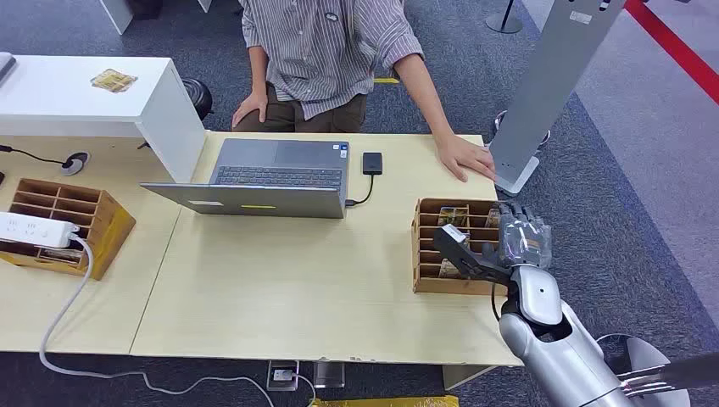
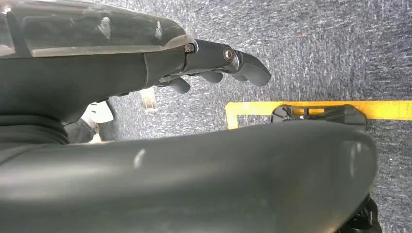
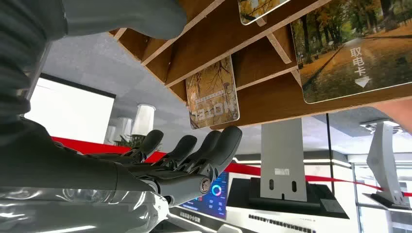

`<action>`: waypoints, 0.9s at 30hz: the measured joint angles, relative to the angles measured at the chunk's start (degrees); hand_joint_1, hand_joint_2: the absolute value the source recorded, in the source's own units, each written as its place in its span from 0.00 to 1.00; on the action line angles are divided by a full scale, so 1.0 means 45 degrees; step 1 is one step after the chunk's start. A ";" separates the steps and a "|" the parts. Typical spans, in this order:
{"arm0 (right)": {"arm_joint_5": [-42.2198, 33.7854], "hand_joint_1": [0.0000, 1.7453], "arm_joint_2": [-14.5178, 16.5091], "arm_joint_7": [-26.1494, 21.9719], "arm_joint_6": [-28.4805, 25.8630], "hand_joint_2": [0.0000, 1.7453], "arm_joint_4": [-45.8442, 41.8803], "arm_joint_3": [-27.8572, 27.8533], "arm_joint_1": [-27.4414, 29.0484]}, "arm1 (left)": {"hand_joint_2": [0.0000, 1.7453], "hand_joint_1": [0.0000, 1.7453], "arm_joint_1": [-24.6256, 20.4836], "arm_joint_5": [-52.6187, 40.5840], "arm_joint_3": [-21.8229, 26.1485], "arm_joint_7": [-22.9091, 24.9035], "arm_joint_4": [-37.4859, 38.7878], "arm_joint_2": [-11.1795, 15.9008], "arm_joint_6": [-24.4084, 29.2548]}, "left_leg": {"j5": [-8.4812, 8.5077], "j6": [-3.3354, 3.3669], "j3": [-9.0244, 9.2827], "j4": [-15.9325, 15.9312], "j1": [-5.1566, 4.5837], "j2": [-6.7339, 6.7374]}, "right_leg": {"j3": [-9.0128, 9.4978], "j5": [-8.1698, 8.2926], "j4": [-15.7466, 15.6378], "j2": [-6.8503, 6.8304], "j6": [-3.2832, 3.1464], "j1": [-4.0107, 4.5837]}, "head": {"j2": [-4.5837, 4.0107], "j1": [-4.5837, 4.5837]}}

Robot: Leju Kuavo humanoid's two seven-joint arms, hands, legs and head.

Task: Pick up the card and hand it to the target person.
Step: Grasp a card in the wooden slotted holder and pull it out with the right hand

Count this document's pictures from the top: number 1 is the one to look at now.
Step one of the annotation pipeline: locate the clear acrylic block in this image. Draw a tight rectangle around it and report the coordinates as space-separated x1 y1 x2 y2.
312 361 346 390

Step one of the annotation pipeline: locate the black drive cable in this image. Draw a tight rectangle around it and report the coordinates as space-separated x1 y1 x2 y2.
344 174 376 209

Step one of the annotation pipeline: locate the grey flat device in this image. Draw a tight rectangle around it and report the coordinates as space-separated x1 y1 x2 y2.
0 51 17 86

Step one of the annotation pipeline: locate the silver upright panel stand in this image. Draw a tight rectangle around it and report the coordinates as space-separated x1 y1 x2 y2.
487 0 628 198

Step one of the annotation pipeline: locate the round metal floor base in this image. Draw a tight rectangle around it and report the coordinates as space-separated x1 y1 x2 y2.
493 109 552 152

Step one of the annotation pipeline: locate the person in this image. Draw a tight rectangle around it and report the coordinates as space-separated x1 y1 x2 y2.
231 0 499 184

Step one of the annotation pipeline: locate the thin black desk cable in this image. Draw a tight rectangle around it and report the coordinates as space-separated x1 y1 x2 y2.
0 144 71 168

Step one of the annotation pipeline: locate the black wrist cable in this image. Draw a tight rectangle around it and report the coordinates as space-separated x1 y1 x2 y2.
490 282 504 325

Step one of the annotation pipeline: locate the white table leg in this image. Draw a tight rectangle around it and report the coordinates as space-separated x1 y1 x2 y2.
442 365 499 392

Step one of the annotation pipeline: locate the dark rod with chrome end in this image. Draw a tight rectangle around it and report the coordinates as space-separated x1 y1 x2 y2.
616 352 719 399

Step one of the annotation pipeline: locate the grey open laptop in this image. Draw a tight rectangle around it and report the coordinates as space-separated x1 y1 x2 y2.
140 137 350 220

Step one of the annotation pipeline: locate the person's left hand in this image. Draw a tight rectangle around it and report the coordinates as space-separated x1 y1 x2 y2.
435 132 499 184

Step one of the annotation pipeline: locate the silver robot disc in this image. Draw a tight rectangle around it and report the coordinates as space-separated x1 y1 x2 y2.
595 333 693 407

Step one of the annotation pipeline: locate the grey desk cable grommet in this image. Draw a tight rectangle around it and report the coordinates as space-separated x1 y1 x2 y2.
60 151 91 177

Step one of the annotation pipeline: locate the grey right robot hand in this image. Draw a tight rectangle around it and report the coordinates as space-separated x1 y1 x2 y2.
496 202 555 271

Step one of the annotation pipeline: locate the floor power socket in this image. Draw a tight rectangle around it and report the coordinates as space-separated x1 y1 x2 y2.
265 360 301 393

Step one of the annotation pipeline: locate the person's right hand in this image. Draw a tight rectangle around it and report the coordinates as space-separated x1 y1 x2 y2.
231 89 270 130

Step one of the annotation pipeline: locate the white power cable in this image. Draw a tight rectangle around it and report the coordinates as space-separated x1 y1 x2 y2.
38 236 317 407

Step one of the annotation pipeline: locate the wooden card organizer under strip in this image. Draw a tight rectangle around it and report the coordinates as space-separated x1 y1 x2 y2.
0 178 137 282

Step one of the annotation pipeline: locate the stanchion pole with round base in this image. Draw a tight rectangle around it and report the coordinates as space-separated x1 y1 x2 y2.
485 0 524 35

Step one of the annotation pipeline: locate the wooden card organizer with cards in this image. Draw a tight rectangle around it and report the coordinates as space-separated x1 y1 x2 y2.
410 198 515 297

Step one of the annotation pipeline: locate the white cabinet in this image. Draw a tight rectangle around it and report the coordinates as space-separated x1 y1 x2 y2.
99 0 136 36

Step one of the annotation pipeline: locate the white box shelf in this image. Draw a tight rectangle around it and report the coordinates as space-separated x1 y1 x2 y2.
0 54 207 185

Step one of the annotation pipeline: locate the white power strip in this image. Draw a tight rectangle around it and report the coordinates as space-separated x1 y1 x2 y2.
0 211 82 250

